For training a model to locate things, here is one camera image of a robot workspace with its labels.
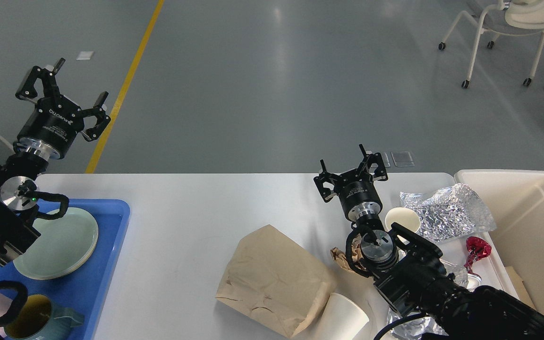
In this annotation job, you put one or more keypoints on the green plate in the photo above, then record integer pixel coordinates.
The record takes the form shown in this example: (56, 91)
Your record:
(40, 261)

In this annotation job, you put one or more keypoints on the white office chair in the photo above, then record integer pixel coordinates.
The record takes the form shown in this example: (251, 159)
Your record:
(516, 18)

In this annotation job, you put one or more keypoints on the beige plastic bin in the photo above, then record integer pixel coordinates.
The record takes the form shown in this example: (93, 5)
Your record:
(516, 201)

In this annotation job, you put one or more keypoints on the blue plastic tray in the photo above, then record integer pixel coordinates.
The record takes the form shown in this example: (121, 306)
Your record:
(85, 289)

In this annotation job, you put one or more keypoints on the foil tray container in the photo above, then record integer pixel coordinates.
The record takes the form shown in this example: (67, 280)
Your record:
(415, 329)

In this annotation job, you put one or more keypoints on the cardboard piece in bin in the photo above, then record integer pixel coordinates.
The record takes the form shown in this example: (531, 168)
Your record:
(519, 286)

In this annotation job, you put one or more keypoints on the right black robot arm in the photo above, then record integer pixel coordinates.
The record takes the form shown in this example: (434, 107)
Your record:
(407, 269)

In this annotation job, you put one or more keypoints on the floor socket plate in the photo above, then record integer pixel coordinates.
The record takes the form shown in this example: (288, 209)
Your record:
(402, 159)
(384, 159)

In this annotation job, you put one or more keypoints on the crumpled aluminium foil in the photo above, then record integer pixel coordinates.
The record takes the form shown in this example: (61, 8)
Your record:
(449, 213)

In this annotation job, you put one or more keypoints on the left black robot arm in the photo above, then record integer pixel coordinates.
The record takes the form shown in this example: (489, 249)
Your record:
(21, 202)

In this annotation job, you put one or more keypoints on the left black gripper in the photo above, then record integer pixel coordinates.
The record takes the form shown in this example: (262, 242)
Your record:
(52, 127)

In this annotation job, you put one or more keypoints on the white paper cup lying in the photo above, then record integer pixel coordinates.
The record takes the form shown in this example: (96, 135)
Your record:
(341, 319)

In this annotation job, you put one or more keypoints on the crumpled brown paper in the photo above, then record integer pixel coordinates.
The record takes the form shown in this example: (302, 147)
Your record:
(340, 258)

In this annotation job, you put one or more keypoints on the red foil wrapper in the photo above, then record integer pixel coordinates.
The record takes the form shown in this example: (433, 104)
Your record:
(477, 249)

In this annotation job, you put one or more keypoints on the teal mug yellow inside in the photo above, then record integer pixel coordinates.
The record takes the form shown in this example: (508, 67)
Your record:
(43, 319)

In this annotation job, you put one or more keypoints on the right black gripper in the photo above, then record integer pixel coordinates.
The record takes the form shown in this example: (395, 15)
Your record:
(357, 194)

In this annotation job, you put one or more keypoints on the floor socket plate left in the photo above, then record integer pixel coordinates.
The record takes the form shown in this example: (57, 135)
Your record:
(384, 159)

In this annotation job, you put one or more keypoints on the floor socket plate right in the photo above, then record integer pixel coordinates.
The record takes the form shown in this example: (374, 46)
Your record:
(402, 159)

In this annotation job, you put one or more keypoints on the pink plate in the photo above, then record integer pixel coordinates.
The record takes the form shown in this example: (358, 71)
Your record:
(74, 254)

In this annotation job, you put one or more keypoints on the white paper cup upright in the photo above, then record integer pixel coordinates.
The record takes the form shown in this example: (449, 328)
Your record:
(408, 218)

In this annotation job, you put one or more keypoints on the brown paper bag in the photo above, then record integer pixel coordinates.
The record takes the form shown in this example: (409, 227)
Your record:
(276, 282)

